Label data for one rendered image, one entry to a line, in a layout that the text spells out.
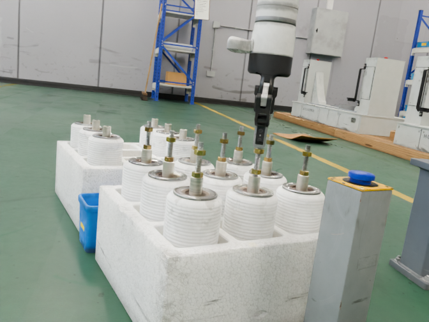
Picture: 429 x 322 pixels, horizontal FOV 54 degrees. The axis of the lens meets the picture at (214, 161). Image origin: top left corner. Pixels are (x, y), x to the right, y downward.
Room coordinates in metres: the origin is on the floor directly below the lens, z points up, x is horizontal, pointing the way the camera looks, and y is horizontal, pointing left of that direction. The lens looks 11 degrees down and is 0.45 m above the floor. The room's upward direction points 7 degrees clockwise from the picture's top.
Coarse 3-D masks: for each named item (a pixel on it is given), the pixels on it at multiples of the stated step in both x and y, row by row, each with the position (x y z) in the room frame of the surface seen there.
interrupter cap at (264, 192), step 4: (240, 184) 0.78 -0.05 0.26; (244, 184) 0.78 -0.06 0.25; (232, 188) 0.74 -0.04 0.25; (236, 188) 0.74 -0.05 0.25; (240, 188) 0.75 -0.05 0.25; (244, 188) 0.76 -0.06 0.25; (260, 188) 0.77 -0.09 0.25; (264, 188) 0.77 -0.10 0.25; (268, 188) 0.77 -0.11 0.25; (236, 192) 0.73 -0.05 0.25; (240, 192) 0.72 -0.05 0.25; (244, 192) 0.72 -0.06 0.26; (248, 192) 0.72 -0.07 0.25; (260, 192) 0.75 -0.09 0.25; (264, 192) 0.74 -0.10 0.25; (268, 192) 0.74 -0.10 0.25; (272, 192) 0.74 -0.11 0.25; (252, 196) 0.71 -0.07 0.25; (256, 196) 0.71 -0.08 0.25; (260, 196) 0.71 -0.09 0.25; (264, 196) 0.71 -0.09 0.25; (268, 196) 0.72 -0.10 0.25
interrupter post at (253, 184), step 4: (252, 176) 0.74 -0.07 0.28; (256, 176) 0.74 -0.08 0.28; (260, 176) 0.75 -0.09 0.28; (248, 180) 0.75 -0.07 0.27; (252, 180) 0.74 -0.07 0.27; (256, 180) 0.74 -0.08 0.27; (248, 184) 0.74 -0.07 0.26; (252, 184) 0.74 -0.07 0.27; (256, 184) 0.74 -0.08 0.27; (248, 188) 0.74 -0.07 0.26; (252, 188) 0.74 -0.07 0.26; (256, 188) 0.74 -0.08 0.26; (252, 192) 0.74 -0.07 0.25; (256, 192) 0.74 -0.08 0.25
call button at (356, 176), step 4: (348, 172) 0.64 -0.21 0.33; (352, 172) 0.63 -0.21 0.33; (356, 172) 0.63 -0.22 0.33; (360, 172) 0.63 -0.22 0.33; (364, 172) 0.64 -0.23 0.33; (368, 172) 0.64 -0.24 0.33; (352, 176) 0.63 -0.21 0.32; (356, 176) 0.62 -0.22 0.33; (360, 176) 0.62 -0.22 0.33; (364, 176) 0.62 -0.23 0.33; (368, 176) 0.62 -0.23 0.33; (372, 176) 0.62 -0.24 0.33; (352, 180) 0.63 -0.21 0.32; (356, 180) 0.63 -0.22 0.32; (360, 180) 0.62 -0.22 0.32; (364, 180) 0.62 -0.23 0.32; (368, 180) 0.62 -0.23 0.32; (372, 180) 0.62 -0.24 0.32; (364, 184) 0.62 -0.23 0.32; (368, 184) 0.62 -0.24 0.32
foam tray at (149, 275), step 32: (128, 224) 0.73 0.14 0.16; (160, 224) 0.71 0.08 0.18; (96, 256) 0.90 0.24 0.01; (128, 256) 0.72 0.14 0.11; (160, 256) 0.60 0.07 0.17; (192, 256) 0.60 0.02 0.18; (224, 256) 0.63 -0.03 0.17; (256, 256) 0.67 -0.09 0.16; (288, 256) 0.70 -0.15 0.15; (128, 288) 0.71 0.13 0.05; (160, 288) 0.59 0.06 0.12; (192, 288) 0.61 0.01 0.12; (224, 288) 0.64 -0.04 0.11; (256, 288) 0.67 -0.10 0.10; (288, 288) 0.71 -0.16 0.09; (160, 320) 0.58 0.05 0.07; (192, 320) 0.61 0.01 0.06; (224, 320) 0.64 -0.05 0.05; (256, 320) 0.68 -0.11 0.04; (288, 320) 0.71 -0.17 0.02
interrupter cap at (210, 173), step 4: (204, 172) 0.84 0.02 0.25; (208, 172) 0.84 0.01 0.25; (212, 172) 0.86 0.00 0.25; (228, 172) 0.87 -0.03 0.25; (232, 172) 0.87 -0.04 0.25; (208, 176) 0.82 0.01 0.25; (212, 176) 0.81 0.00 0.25; (216, 176) 0.82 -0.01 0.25; (220, 176) 0.82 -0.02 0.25; (224, 176) 0.84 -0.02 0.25; (228, 176) 0.84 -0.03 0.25; (232, 176) 0.84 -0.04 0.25; (236, 176) 0.84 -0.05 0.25
